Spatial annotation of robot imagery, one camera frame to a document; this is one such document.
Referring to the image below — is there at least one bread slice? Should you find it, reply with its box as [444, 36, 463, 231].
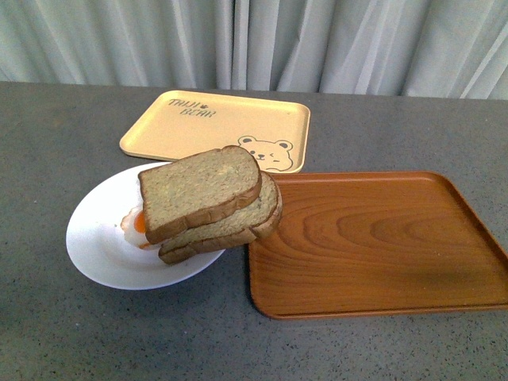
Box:
[138, 145, 262, 244]
[159, 172, 283, 264]

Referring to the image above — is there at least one white round plate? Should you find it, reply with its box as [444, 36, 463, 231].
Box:
[66, 163, 223, 291]

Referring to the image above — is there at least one yellow bear tray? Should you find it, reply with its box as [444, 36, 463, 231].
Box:
[119, 90, 310, 173]

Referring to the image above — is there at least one brown wooden tray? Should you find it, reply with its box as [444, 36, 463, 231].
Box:
[248, 171, 507, 319]

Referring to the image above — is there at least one fried egg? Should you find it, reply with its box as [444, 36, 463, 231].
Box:
[120, 206, 160, 251]

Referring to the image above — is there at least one grey curtain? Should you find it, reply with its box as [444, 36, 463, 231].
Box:
[1, 1, 507, 99]

